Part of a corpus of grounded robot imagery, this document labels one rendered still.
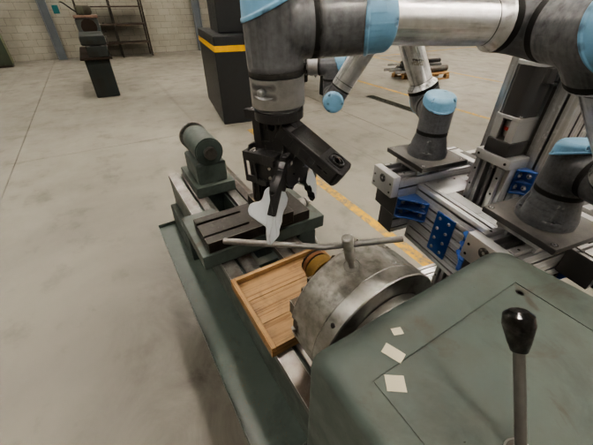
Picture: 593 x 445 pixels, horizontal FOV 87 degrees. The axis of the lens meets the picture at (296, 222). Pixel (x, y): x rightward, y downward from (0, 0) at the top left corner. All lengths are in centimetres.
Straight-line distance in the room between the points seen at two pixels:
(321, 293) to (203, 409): 133
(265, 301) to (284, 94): 73
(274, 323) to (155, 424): 108
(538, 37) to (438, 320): 48
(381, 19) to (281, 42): 12
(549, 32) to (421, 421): 60
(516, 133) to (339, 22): 87
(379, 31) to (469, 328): 45
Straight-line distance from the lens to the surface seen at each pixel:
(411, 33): 62
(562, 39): 67
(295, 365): 93
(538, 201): 106
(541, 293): 70
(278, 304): 102
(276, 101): 44
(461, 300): 61
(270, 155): 47
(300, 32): 43
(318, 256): 82
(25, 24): 1459
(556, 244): 104
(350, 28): 44
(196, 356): 203
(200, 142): 155
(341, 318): 61
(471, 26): 68
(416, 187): 135
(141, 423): 195
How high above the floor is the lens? 167
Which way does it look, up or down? 36 degrees down
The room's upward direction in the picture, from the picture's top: straight up
